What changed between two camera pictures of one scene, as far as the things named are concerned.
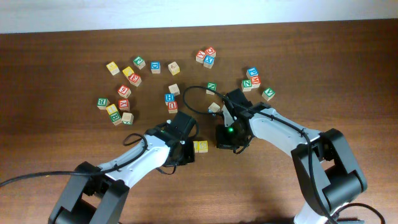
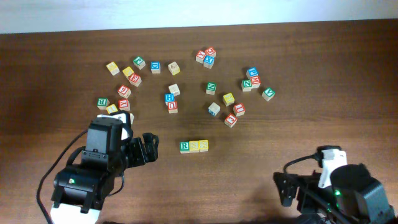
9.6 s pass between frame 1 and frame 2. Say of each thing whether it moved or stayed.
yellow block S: stayed
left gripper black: moved
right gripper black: moved
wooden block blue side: stayed
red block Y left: stayed
